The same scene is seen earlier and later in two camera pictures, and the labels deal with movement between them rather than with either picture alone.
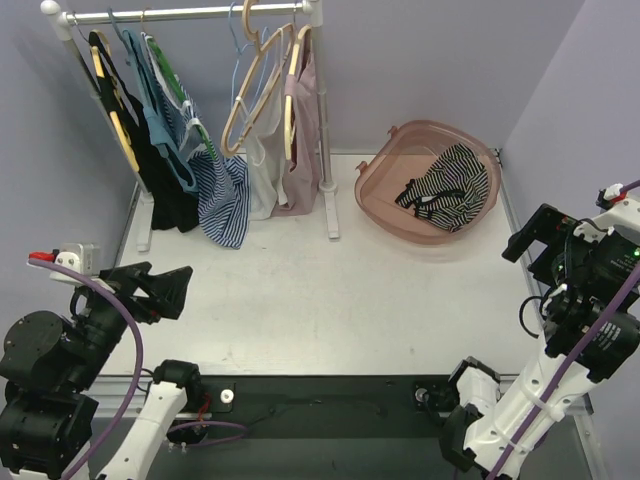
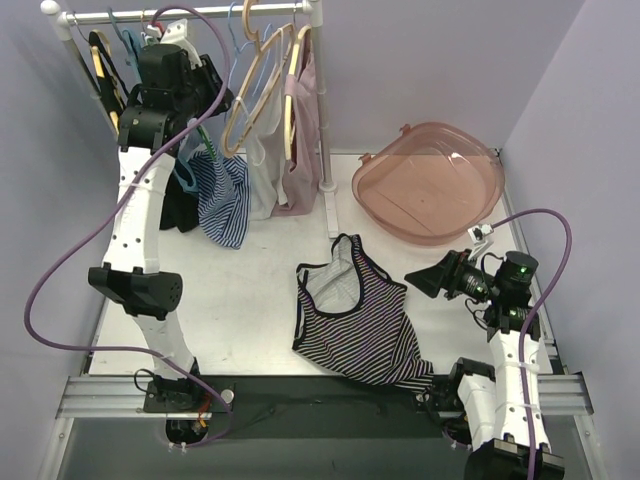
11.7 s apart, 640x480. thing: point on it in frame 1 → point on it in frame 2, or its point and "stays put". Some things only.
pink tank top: [305, 169] stays put
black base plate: [326, 408] stays put
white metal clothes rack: [61, 23] stays put
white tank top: [265, 151] stays put
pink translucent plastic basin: [407, 152] stays put
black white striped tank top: [451, 193] → [351, 311]
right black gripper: [542, 232] → [451, 273]
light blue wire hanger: [261, 79] → [237, 49]
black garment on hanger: [173, 203] stays put
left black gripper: [132, 290] → [211, 80]
